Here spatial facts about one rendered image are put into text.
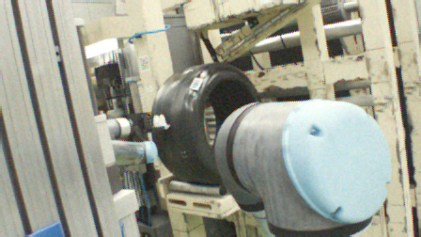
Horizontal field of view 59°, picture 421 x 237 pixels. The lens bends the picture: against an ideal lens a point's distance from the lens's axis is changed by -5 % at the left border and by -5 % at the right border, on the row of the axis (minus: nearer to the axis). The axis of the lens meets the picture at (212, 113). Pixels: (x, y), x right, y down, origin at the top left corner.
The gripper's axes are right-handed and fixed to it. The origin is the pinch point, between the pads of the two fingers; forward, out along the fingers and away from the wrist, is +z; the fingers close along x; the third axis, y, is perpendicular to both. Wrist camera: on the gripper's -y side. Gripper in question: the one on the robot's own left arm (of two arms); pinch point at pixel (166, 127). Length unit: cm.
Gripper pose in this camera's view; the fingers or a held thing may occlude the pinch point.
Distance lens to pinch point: 162.3
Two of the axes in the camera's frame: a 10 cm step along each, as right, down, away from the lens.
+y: -1.0, -9.9, -0.2
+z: 6.9, -0.9, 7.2
